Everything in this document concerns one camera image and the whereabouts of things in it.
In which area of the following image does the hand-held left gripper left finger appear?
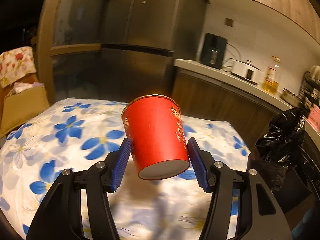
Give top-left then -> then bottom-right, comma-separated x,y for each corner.
26,138 -> 133,240

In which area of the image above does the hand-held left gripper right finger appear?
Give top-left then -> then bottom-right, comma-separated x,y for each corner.
187,137 -> 293,240

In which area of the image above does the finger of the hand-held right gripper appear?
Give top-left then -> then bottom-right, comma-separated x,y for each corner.
297,140 -> 320,195

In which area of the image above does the black trash bin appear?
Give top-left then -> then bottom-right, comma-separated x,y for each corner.
247,155 -> 315,214

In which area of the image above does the black plastic bag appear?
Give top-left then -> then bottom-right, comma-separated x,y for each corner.
255,107 -> 305,192

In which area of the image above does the red paper cup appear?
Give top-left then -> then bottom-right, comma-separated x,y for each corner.
121,94 -> 191,180

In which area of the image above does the person's right forearm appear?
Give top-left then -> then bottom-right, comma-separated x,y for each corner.
291,209 -> 320,240

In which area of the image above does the pink utensil holder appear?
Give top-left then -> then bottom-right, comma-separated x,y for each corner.
307,104 -> 320,127

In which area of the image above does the blue floral blanket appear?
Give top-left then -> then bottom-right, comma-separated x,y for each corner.
0,97 -> 252,240

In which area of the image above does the wooden base cabinet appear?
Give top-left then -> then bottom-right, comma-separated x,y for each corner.
172,69 -> 293,155

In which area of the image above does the black dish rack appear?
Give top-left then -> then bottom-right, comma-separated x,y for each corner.
299,65 -> 320,115

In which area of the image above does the cooking oil bottle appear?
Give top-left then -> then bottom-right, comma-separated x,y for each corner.
262,56 -> 280,95

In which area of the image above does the grey kitchen countertop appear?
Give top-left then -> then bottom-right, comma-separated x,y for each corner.
174,59 -> 320,155

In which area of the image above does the white rice cooker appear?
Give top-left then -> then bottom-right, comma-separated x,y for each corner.
231,60 -> 265,85

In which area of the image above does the cardboard box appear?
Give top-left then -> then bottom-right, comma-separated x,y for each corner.
0,81 -> 50,138

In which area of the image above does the black air fryer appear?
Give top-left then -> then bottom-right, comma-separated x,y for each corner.
200,33 -> 227,70

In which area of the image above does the wooden glass door cabinet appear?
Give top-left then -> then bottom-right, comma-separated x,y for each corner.
37,0 -> 113,105

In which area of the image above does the dark steel refrigerator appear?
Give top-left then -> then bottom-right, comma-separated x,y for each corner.
100,0 -> 208,103

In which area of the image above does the floral chair cover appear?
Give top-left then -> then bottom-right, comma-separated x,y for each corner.
0,46 -> 35,88

